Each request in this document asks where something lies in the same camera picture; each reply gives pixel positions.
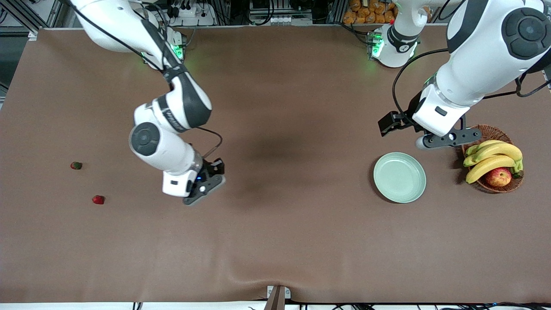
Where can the white connector strip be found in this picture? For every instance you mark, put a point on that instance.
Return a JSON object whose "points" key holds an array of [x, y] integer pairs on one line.
{"points": [[280, 20]]}

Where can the brown camera post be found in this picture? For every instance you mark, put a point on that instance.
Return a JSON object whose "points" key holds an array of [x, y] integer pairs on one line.
{"points": [[275, 301]]}

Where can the metal clamp bracket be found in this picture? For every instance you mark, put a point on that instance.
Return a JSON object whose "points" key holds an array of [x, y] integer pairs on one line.
{"points": [[287, 292]]}

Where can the aluminium frame strut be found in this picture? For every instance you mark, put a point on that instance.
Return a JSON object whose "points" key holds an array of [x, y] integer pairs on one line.
{"points": [[32, 34]]}

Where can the red yellow apple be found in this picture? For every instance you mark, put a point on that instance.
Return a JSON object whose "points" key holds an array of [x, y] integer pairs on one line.
{"points": [[498, 177]]}

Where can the white power strip with plugs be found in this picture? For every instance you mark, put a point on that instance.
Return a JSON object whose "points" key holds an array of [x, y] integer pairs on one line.
{"points": [[202, 19]]}

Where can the yellow banana bunch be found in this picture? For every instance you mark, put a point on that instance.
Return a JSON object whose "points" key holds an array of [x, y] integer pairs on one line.
{"points": [[495, 150]]}

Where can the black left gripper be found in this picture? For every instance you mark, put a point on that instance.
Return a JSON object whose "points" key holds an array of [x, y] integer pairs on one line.
{"points": [[412, 110]]}

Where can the brown wicker basket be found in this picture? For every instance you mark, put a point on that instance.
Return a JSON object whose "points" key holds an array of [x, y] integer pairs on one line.
{"points": [[495, 133]]}

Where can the pale green round plate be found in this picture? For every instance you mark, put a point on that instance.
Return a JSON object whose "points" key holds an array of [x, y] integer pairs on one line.
{"points": [[399, 177]]}

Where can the brown table cloth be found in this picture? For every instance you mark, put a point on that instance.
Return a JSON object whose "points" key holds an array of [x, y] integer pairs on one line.
{"points": [[275, 237]]}

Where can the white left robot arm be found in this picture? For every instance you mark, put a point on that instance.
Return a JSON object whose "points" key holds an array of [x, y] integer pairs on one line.
{"points": [[482, 64]]}

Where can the red strawberry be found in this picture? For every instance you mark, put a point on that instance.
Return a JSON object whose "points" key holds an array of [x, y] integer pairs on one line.
{"points": [[76, 165], [98, 199]]}

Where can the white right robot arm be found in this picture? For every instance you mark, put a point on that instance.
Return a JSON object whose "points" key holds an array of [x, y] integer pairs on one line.
{"points": [[168, 150]]}

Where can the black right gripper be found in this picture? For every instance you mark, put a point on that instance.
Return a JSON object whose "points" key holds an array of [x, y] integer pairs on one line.
{"points": [[208, 168]]}

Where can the orange bread rolls heap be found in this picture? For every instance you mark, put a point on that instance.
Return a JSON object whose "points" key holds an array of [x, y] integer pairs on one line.
{"points": [[366, 13]]}

